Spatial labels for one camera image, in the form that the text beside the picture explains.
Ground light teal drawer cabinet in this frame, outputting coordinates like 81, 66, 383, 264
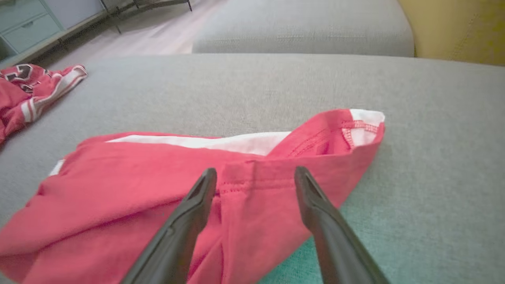
0, 0, 109, 67

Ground grey sofa seat cushion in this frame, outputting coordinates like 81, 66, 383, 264
0, 53, 505, 284

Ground black metal furniture frame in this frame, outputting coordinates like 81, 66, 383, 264
101, 0, 193, 34

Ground yellow sofa cushion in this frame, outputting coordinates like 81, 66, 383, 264
398, 0, 505, 67

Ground grey sofa back cushion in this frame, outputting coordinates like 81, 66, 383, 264
192, 0, 415, 58

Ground red shorts with white stripe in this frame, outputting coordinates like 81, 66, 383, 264
0, 109, 385, 284

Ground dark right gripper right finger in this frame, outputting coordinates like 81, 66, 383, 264
294, 166, 391, 284

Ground red basketball jersey white sleeves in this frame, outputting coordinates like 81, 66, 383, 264
0, 63, 88, 144

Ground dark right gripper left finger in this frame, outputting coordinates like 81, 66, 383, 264
120, 168, 218, 284

